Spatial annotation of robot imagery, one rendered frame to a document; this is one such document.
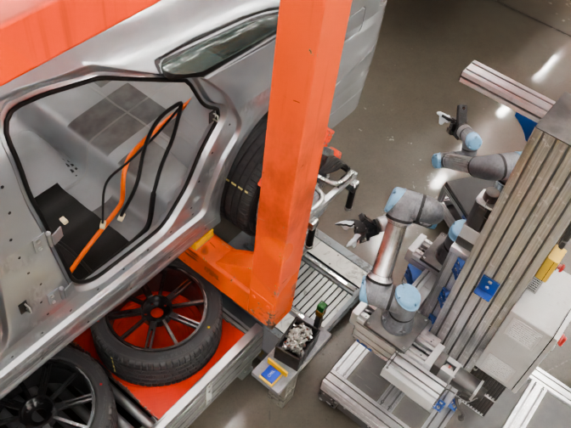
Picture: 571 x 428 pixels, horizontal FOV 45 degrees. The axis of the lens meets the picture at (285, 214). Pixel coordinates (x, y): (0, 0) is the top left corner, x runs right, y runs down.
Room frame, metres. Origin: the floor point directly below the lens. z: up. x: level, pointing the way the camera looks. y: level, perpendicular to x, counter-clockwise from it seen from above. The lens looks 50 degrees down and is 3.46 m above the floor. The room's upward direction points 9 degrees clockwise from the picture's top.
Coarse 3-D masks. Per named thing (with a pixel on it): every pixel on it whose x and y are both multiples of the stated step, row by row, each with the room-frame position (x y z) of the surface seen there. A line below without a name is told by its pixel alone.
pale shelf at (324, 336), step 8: (304, 320) 1.85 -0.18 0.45; (312, 320) 1.85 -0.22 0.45; (320, 328) 1.82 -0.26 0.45; (320, 336) 1.77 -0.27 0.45; (328, 336) 1.77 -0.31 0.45; (320, 344) 1.72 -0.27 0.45; (272, 352) 1.64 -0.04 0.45; (312, 352) 1.67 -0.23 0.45; (264, 360) 1.59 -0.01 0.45; (256, 368) 1.54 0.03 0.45; (264, 368) 1.55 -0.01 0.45; (288, 368) 1.57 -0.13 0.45; (256, 376) 1.50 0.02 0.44; (288, 376) 1.52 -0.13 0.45; (264, 384) 1.47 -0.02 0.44; (280, 384) 1.48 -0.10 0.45; (288, 384) 1.50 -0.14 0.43; (280, 392) 1.45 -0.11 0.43
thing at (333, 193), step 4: (356, 172) 2.42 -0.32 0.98; (356, 176) 2.42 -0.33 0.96; (348, 180) 2.36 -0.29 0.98; (352, 180) 2.39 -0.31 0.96; (344, 184) 2.33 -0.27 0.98; (336, 188) 2.30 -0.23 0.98; (340, 188) 2.30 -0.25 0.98; (344, 188) 2.33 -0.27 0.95; (332, 192) 2.27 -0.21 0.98; (336, 192) 2.27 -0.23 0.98; (328, 196) 2.24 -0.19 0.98; (332, 196) 2.24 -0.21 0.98; (324, 200) 2.20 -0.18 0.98; (328, 200) 2.21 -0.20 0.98; (324, 204) 2.18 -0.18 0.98; (320, 208) 2.16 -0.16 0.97; (316, 212) 2.13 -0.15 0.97; (312, 216) 2.10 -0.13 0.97
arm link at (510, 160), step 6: (504, 156) 2.18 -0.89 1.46; (510, 156) 2.19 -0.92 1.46; (516, 156) 2.19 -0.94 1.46; (504, 162) 2.15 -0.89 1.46; (510, 162) 2.16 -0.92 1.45; (516, 162) 2.17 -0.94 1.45; (510, 168) 2.14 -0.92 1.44; (504, 174) 2.12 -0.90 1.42; (510, 174) 2.13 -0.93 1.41; (504, 180) 2.15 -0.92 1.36; (498, 186) 2.17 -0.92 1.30; (504, 186) 2.15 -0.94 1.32
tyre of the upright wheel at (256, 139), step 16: (256, 128) 2.43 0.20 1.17; (256, 144) 2.34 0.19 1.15; (240, 160) 2.28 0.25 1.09; (256, 160) 2.27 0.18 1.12; (240, 176) 2.22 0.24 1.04; (256, 176) 2.21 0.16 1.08; (224, 192) 2.20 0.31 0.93; (240, 192) 2.17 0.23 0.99; (256, 192) 2.17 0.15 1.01; (224, 208) 2.20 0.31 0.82; (240, 208) 2.14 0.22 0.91; (240, 224) 2.14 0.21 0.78; (256, 224) 2.19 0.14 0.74
